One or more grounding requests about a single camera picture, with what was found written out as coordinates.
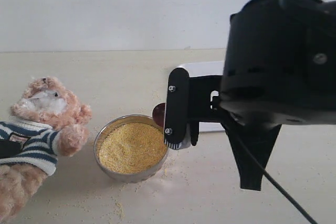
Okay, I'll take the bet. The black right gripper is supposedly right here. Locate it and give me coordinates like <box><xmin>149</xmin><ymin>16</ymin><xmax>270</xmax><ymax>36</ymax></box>
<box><xmin>220</xmin><ymin>0</ymin><xmax>335</xmax><ymax>125</ymax></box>

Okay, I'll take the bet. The dark red wooden spoon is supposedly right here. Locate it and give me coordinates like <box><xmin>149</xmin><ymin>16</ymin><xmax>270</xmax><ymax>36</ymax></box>
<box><xmin>152</xmin><ymin>103</ymin><xmax>165</xmax><ymax>127</ymax></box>

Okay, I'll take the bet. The plush teddy bear striped sweater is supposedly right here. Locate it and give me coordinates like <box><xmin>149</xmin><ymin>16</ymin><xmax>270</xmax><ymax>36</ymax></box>
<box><xmin>1</xmin><ymin>77</ymin><xmax>92</xmax><ymax>223</ymax></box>

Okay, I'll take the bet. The white plastic tray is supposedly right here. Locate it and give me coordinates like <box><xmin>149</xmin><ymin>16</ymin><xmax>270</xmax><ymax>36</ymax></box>
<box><xmin>176</xmin><ymin>60</ymin><xmax>226</xmax><ymax>133</ymax></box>

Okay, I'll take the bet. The steel bowl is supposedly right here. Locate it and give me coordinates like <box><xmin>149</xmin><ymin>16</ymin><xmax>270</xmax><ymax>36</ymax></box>
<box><xmin>93</xmin><ymin>114</ymin><xmax>169</xmax><ymax>183</ymax></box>

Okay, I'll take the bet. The yellow millet grain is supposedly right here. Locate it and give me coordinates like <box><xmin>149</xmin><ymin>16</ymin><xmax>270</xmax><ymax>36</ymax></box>
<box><xmin>98</xmin><ymin>123</ymin><xmax>167</xmax><ymax>174</ymax></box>

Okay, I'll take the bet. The black cable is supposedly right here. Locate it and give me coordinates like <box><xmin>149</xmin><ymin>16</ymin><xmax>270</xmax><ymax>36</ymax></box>
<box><xmin>217</xmin><ymin>0</ymin><xmax>320</xmax><ymax>224</ymax></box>

